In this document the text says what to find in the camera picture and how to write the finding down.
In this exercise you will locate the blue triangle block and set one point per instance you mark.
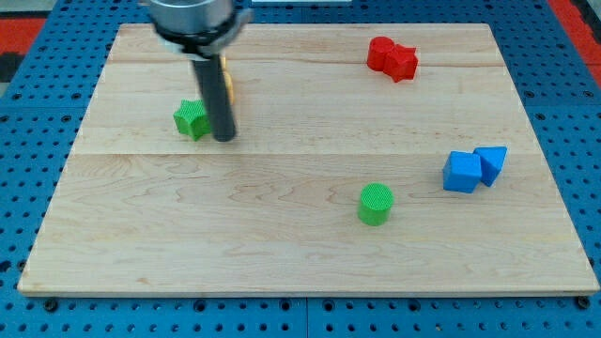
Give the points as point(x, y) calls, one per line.
point(492, 161)

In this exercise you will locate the yellow heart block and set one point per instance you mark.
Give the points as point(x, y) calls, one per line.
point(227, 80)

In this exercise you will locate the light wooden board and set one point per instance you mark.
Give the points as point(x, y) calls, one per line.
point(142, 211)

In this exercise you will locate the red star block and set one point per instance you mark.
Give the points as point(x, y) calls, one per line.
point(401, 63)

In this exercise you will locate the green star block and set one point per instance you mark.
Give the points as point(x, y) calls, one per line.
point(191, 119)

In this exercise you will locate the red cylinder block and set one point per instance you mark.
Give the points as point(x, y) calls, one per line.
point(378, 49)

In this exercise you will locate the blue cube block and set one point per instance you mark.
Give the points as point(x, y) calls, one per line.
point(462, 172)

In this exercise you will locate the green cylinder block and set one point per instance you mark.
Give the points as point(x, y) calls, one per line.
point(375, 204)

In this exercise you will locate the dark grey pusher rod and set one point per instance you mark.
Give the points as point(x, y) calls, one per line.
point(210, 77)

